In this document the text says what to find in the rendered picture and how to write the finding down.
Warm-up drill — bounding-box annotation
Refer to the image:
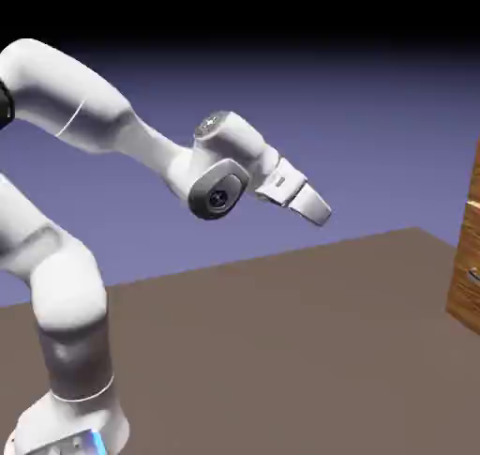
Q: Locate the light wood cabinet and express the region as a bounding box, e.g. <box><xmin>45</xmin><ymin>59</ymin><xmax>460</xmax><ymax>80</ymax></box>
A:
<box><xmin>445</xmin><ymin>136</ymin><xmax>480</xmax><ymax>337</ymax></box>

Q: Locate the wood drawer front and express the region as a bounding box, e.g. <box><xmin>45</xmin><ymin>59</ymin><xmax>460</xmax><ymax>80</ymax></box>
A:
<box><xmin>446</xmin><ymin>201</ymin><xmax>480</xmax><ymax>335</ymax></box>
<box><xmin>466</xmin><ymin>139</ymin><xmax>480</xmax><ymax>205</ymax></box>

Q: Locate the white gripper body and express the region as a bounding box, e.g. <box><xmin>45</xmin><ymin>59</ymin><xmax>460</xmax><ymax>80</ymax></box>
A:
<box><xmin>288</xmin><ymin>183</ymin><xmax>333</xmax><ymax>227</ymax></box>

